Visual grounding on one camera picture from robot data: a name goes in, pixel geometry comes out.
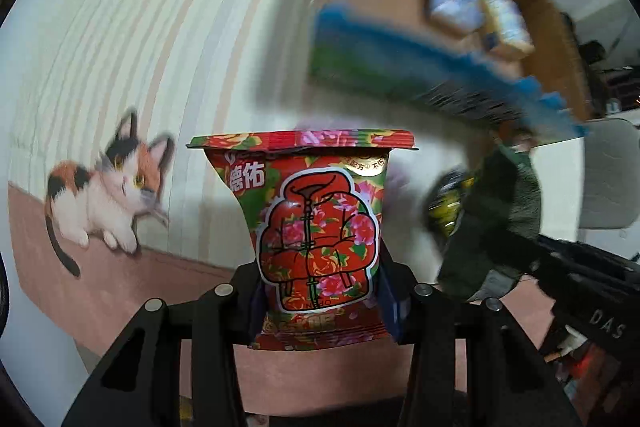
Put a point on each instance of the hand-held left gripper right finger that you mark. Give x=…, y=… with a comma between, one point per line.
x=390, y=303

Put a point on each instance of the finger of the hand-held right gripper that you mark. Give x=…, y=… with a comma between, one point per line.
x=522, y=264

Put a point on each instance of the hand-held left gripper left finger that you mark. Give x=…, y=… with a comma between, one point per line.
x=256, y=307

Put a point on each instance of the dark green packet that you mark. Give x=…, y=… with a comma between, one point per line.
x=492, y=227

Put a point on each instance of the red floral tissue packet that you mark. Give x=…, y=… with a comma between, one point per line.
x=317, y=237

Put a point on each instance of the cardboard box with blue-green print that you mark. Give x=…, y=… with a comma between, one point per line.
x=380, y=62

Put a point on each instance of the grey chair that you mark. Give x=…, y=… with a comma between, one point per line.
x=597, y=177

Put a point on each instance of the cat print striped blanket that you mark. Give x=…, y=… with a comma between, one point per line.
x=150, y=107

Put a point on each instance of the yellow tissue packet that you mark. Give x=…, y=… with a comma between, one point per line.
x=507, y=27

